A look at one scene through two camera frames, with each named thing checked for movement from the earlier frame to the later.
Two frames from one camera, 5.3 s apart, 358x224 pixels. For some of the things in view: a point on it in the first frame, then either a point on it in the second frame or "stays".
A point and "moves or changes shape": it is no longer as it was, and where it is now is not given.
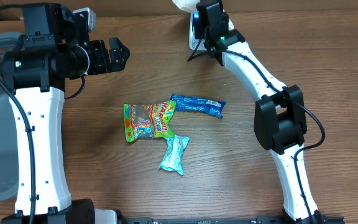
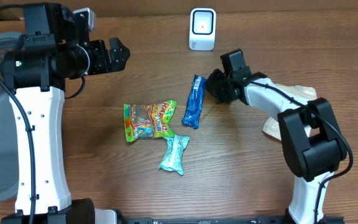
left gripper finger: x=119 y=53 stays
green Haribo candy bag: x=145 y=121 stays
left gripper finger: x=118 y=58 stays
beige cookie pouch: x=191 y=7 moves or changes shape
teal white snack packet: x=172 y=160 stays
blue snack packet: x=200 y=104 moves or changes shape
